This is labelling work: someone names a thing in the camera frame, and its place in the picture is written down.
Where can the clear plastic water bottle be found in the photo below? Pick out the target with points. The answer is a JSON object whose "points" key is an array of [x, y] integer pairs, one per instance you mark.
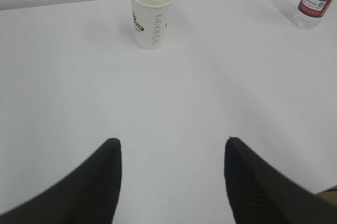
{"points": [[310, 12]]}

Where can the white paper cup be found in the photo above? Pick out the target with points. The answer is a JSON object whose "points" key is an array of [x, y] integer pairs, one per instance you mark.
{"points": [[151, 18]]}

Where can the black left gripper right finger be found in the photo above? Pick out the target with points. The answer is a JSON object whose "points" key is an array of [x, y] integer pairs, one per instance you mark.
{"points": [[259, 193]]}

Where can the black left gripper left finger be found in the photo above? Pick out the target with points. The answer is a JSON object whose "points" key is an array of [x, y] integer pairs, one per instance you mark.
{"points": [[89, 194]]}

